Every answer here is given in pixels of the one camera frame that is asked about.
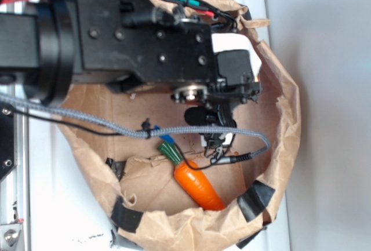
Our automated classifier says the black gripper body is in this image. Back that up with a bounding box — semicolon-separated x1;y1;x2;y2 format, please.
65;0;262;163

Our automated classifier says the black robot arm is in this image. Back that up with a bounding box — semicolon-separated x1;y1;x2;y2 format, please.
1;0;261;165

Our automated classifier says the brown paper bag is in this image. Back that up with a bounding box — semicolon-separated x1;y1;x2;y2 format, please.
60;0;301;250

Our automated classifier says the orange toy carrot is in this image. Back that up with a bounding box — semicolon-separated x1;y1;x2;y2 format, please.
158;141;226;210

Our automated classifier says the grey braided cable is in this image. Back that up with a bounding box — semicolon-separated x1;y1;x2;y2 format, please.
0;93;272;166

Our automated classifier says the black octagonal mount plate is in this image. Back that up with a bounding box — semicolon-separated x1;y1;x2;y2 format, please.
0;102;15;182

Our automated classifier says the thin black cable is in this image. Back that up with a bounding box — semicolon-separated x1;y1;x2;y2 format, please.
11;108;232;171

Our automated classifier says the aluminium rail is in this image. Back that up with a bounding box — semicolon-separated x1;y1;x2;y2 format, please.
0;0;31;251

